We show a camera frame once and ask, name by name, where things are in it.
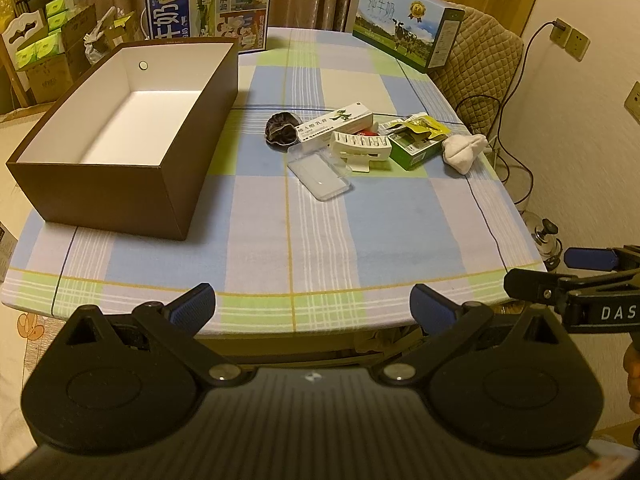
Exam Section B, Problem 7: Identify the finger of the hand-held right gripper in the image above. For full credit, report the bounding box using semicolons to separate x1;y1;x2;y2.
564;245;640;272
503;269;601;307

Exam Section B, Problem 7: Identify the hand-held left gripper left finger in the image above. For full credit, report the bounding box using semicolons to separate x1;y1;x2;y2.
62;282;246;387

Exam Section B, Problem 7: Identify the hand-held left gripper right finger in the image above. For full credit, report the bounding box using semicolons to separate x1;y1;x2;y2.
382;283;567;387

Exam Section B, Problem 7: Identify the brown cardboard box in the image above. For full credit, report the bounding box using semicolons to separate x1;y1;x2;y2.
6;36;240;242

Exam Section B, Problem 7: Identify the white ointment box green bird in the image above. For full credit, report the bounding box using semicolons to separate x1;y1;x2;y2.
294;101;375;154

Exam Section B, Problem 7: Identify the person's right hand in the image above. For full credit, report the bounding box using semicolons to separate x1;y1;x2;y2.
622;341;640;412

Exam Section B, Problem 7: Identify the white sock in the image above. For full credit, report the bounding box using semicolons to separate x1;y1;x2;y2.
441;132;489;175

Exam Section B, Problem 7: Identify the green medicine box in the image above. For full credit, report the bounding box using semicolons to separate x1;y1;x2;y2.
387;122;444;171

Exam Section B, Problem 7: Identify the clear plastic case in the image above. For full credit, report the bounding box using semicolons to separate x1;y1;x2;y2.
286;146;355;203

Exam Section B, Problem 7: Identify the white plastic vial tray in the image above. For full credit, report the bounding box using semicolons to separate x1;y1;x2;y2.
330;130;392;174

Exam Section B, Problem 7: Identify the beige cartoon print sheet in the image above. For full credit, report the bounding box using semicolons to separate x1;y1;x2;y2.
0;280;73;443

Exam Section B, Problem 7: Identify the yellow snack packet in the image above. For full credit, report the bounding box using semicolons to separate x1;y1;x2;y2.
390;116;451;144

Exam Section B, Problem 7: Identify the quilted chair back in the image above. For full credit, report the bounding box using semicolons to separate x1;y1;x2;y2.
429;7;525;153

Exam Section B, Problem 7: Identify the open cardboard carton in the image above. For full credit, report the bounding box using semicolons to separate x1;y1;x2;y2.
19;2;99;107

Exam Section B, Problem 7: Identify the green cow print milk box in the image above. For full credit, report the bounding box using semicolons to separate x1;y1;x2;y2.
352;0;466;74

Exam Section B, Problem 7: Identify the crumpled plastic bag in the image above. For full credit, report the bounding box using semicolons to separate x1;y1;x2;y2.
82;7;142;64

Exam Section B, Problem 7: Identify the blue milk carton box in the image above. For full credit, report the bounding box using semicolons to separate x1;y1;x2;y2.
143;0;274;55

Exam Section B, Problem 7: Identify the white carved wooden chair back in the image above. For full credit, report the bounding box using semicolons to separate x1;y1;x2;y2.
0;9;49;107

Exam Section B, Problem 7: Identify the beige wall socket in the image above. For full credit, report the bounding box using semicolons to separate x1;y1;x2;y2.
623;82;640;124

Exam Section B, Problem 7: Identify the black charger cable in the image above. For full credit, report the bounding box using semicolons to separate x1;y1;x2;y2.
492;20;556;201

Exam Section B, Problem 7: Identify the wall socket with charger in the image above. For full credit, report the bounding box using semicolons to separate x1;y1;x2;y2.
549;18;591;62

